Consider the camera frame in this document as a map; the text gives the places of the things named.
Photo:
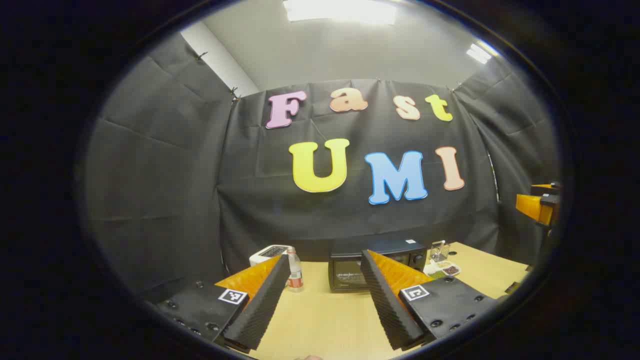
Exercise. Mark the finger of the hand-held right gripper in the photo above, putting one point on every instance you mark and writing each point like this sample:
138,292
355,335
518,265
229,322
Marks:
530,206
546,188

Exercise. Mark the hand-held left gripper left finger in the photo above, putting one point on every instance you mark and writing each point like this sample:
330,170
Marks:
265,305

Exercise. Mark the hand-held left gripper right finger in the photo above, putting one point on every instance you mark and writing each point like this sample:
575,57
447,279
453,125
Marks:
385,305

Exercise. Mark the black electric oven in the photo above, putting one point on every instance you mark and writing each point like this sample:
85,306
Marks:
345,272

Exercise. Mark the clear plastic water bottle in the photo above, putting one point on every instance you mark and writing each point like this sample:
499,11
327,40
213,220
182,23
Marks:
295,272

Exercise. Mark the white toaster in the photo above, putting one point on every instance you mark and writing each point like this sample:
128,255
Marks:
265,255

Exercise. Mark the green beans pile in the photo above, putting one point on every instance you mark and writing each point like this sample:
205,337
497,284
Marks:
436,274

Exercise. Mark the white divided dish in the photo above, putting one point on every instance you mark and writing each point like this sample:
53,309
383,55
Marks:
434,269

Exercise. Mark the yellow beans pile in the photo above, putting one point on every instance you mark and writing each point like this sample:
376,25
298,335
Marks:
443,263

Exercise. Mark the red beans pile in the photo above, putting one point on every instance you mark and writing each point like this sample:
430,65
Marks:
451,270

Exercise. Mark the dark flat object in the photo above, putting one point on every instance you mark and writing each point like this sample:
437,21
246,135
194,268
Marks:
513,287

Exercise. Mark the large ceiling light panel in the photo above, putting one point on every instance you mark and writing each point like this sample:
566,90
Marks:
340,11

